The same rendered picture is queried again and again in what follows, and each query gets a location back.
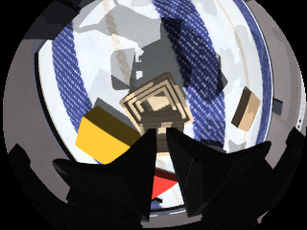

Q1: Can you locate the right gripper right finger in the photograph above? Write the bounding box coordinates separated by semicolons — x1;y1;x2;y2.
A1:
166;127;272;218

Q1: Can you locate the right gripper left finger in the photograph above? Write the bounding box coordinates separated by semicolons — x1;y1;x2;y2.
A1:
53;128;157;222

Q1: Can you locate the yellow block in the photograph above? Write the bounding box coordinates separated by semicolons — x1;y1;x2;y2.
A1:
75;106;141;164

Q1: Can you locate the red flat rectangular slab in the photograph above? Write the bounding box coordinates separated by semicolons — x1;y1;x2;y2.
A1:
152;169;177;199

